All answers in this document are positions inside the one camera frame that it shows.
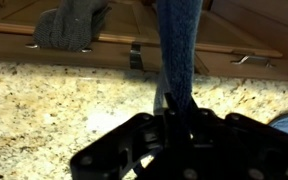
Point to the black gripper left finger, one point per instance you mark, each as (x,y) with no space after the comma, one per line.
(116,153)

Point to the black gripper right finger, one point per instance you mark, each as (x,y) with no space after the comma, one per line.
(243,148)

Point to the grey hanging towel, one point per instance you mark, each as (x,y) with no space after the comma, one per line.
(72,25)

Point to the wooden lower cabinets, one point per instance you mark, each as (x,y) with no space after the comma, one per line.
(128,21)

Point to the drawer pull handle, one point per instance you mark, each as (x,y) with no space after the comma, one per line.
(252,59)

